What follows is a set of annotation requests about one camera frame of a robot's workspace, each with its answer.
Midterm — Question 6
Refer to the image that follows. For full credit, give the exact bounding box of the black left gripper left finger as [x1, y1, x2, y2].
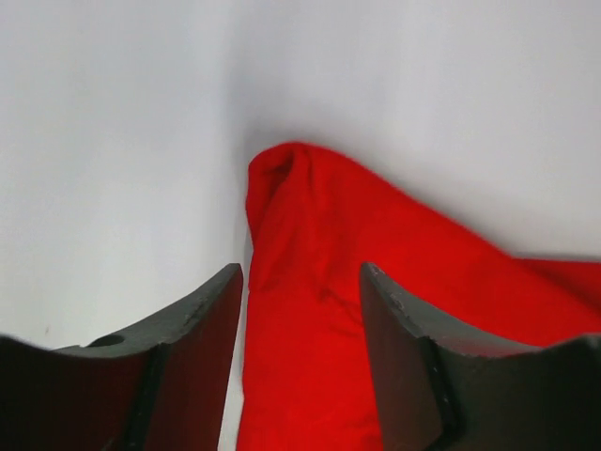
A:
[1, 264, 243, 450]

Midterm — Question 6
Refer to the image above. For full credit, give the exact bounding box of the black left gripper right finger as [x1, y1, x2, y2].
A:
[360, 263, 600, 450]

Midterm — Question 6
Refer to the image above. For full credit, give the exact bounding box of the red t shirt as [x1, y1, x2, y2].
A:
[237, 142, 600, 450]

